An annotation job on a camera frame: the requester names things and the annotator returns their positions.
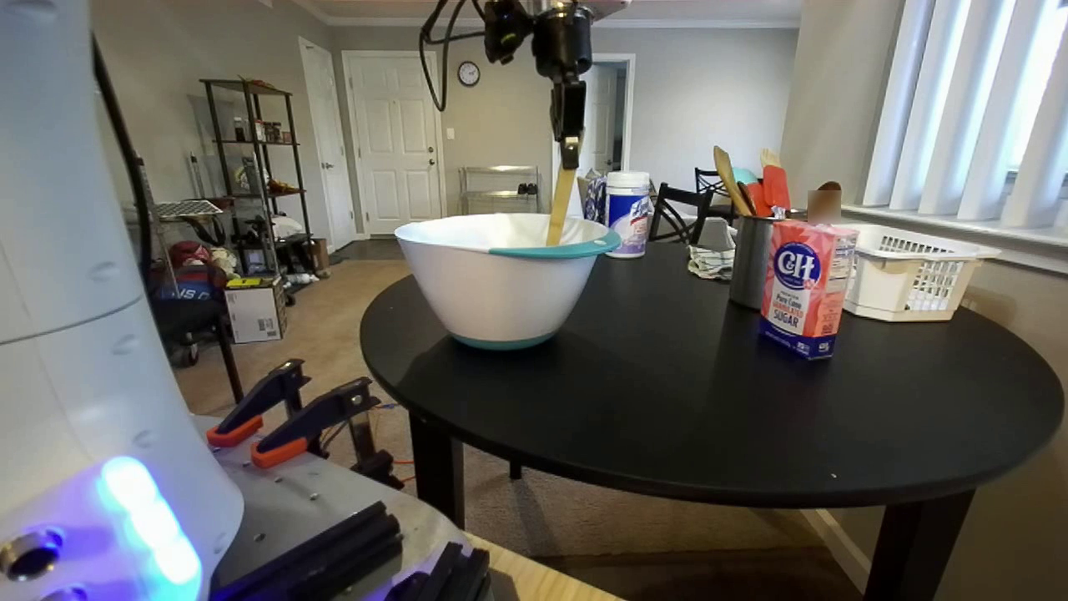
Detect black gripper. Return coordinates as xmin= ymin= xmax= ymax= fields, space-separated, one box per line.
xmin=480 ymin=0 xmax=599 ymax=172

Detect slotted wooden spoon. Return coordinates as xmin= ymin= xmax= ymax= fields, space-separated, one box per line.
xmin=543 ymin=162 xmax=582 ymax=246

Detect white mixing bowl teal rim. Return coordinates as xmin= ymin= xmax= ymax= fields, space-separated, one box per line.
xmin=392 ymin=210 xmax=623 ymax=354

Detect round wooden spoon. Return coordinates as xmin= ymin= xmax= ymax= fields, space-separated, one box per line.
xmin=803 ymin=180 xmax=845 ymax=228

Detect white open room door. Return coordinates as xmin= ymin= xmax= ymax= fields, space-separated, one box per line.
xmin=551 ymin=50 xmax=641 ymax=219

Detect plastic wipes package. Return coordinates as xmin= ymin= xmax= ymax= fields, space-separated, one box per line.
xmin=576 ymin=166 xmax=615 ymax=222

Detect glass shoe rack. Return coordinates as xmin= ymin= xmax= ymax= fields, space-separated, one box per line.
xmin=461 ymin=162 xmax=547 ymax=216

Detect white wipes canister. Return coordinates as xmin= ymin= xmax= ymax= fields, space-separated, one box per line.
xmin=602 ymin=166 xmax=656 ymax=259

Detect black metal chair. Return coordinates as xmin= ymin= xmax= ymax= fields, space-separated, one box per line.
xmin=649 ymin=180 xmax=713 ymax=246

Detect flat wooden spatula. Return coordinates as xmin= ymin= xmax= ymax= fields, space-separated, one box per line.
xmin=711 ymin=142 xmax=753 ymax=219

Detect white panel door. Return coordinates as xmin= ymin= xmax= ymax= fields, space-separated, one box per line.
xmin=341 ymin=48 xmax=448 ymax=238

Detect crumpled plastic wrapper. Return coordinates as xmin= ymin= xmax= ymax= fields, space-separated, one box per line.
xmin=685 ymin=239 xmax=739 ymax=282

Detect red silicone spatula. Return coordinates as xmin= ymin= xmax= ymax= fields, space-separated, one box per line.
xmin=744 ymin=162 xmax=794 ymax=219

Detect metal utensil holder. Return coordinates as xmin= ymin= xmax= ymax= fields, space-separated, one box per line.
xmin=727 ymin=212 xmax=778 ymax=315

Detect white closet door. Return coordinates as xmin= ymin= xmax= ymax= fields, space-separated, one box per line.
xmin=298 ymin=38 xmax=364 ymax=253

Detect pink sugar carton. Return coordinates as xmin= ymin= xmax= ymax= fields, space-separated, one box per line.
xmin=759 ymin=216 xmax=861 ymax=365

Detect black round table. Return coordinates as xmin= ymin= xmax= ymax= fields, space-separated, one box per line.
xmin=358 ymin=238 xmax=1068 ymax=601

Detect black shelf rack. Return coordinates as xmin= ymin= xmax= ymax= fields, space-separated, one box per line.
xmin=199 ymin=75 xmax=318 ymax=276

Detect cardboard box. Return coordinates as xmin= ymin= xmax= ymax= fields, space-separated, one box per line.
xmin=224 ymin=276 xmax=288 ymax=347

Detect white plastic basket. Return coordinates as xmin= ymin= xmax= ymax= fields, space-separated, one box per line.
xmin=840 ymin=222 xmax=1001 ymax=328

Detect black orange spring clamp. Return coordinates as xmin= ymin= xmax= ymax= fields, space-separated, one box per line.
xmin=246 ymin=374 xmax=383 ymax=471
xmin=205 ymin=356 xmax=313 ymax=452

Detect red bag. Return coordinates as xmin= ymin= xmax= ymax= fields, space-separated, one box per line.
xmin=164 ymin=238 xmax=227 ymax=294

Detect white vertical window blinds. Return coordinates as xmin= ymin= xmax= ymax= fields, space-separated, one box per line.
xmin=861 ymin=0 xmax=1068 ymax=245

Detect black bag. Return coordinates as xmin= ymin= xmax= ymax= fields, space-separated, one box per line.
xmin=148 ymin=262 xmax=244 ymax=365

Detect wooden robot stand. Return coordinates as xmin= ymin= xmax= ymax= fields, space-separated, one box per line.
xmin=463 ymin=530 xmax=621 ymax=601

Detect silver mounting plate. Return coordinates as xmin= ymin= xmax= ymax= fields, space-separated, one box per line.
xmin=209 ymin=444 xmax=494 ymax=601

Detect black aluminium extrusion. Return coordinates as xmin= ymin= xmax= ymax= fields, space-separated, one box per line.
xmin=214 ymin=498 xmax=403 ymax=601
xmin=383 ymin=542 xmax=494 ymax=601

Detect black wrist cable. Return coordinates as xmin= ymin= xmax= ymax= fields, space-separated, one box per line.
xmin=418 ymin=0 xmax=494 ymax=114

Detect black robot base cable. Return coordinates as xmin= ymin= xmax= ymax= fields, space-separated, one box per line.
xmin=91 ymin=38 xmax=159 ymax=276

